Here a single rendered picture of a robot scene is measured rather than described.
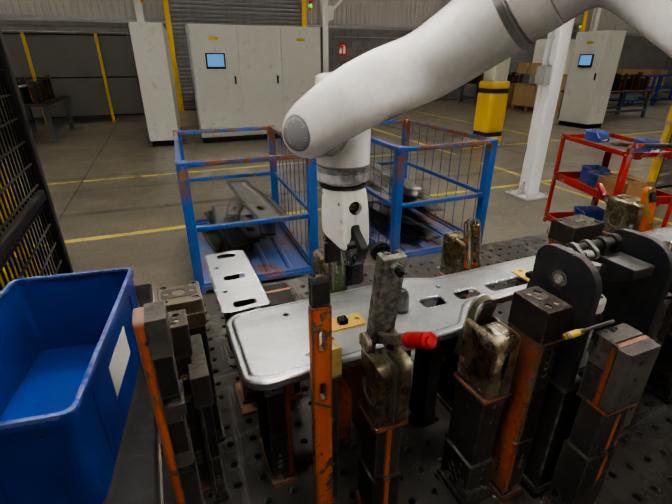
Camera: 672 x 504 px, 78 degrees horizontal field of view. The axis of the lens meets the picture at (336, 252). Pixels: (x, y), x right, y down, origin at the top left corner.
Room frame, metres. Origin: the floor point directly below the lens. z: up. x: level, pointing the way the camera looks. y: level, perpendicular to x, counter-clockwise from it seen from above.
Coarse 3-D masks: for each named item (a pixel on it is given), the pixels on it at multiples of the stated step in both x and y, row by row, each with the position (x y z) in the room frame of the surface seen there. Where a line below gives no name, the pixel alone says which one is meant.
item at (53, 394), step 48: (48, 288) 0.54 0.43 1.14; (96, 288) 0.56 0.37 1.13; (0, 336) 0.46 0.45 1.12; (48, 336) 0.54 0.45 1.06; (96, 336) 0.55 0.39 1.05; (0, 384) 0.42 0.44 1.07; (48, 384) 0.46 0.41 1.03; (96, 384) 0.35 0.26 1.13; (0, 432) 0.27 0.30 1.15; (48, 432) 0.28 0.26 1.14; (96, 432) 0.31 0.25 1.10; (0, 480) 0.26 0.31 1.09; (48, 480) 0.27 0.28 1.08; (96, 480) 0.29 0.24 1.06
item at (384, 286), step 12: (372, 252) 0.53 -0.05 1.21; (384, 252) 0.52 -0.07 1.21; (396, 252) 0.51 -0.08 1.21; (384, 264) 0.49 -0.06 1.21; (396, 264) 0.49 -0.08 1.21; (384, 276) 0.49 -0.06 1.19; (396, 276) 0.49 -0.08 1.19; (372, 288) 0.51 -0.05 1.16; (384, 288) 0.50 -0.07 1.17; (396, 288) 0.50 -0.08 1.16; (372, 300) 0.51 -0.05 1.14; (384, 300) 0.50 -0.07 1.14; (396, 300) 0.51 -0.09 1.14; (372, 312) 0.51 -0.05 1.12; (384, 312) 0.50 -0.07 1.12; (396, 312) 0.51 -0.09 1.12; (372, 324) 0.51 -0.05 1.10; (384, 324) 0.51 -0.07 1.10; (372, 336) 0.51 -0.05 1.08; (372, 348) 0.51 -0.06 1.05
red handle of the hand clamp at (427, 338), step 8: (384, 336) 0.50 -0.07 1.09; (392, 336) 0.48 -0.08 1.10; (400, 336) 0.46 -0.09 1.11; (408, 336) 0.44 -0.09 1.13; (416, 336) 0.42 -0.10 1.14; (424, 336) 0.41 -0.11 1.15; (432, 336) 0.41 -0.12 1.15; (392, 344) 0.47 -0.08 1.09; (400, 344) 0.46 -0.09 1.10; (408, 344) 0.43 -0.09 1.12; (416, 344) 0.42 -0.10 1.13; (424, 344) 0.41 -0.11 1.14; (432, 344) 0.41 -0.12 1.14
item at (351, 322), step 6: (336, 318) 0.67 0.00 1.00; (348, 318) 0.67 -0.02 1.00; (354, 318) 0.67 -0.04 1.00; (360, 318) 0.67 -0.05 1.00; (336, 324) 0.65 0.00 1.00; (342, 324) 0.64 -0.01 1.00; (348, 324) 0.65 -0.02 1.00; (354, 324) 0.65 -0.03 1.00; (360, 324) 0.65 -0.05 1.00; (336, 330) 0.63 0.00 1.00
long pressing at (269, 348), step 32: (416, 288) 0.79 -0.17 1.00; (448, 288) 0.79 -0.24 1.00; (480, 288) 0.79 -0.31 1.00; (512, 288) 0.79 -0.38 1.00; (256, 320) 0.66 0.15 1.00; (288, 320) 0.66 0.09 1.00; (416, 320) 0.66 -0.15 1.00; (448, 320) 0.66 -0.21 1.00; (256, 352) 0.57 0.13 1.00; (288, 352) 0.57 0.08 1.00; (352, 352) 0.57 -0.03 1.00; (256, 384) 0.49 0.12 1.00; (288, 384) 0.50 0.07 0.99
